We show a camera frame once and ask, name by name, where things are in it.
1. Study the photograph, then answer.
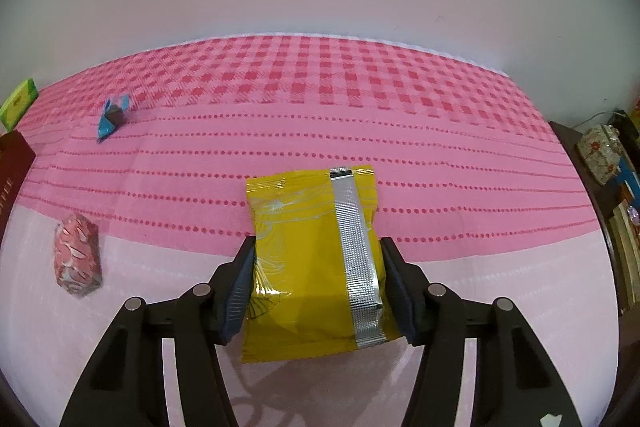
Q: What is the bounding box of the pink patterned snack packet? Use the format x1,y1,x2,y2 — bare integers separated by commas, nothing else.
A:
53,213,103,299

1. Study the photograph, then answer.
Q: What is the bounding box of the gold metal tin box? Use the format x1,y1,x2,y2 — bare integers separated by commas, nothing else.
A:
0,131,37,248

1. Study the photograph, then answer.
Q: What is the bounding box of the pink checked tablecloth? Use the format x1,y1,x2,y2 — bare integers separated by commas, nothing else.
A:
0,34,618,427

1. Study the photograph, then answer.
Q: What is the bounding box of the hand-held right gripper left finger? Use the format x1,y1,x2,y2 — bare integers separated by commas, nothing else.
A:
60,234,258,427

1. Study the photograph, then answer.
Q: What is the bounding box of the white cable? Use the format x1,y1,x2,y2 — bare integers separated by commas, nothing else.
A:
575,109,630,131

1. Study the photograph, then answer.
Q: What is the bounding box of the dark wooden shelf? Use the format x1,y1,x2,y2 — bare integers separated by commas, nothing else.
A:
547,121,640,323

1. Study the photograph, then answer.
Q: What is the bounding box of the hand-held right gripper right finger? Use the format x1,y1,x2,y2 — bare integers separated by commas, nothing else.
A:
379,237,583,427

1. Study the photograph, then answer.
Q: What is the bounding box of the blue wrapped candy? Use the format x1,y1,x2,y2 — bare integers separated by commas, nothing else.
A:
96,94,130,144

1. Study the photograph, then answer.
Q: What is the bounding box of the stack of books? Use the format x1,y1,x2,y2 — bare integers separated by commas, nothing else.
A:
607,202,640,318

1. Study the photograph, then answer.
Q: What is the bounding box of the yellow snack packet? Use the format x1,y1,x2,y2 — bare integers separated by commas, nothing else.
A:
241,164,401,364

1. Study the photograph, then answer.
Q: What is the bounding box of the floral fabric box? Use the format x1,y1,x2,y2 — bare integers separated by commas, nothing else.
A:
575,125,626,185

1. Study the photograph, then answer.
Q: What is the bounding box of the green tissue box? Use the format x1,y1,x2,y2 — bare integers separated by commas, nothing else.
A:
0,78,40,131

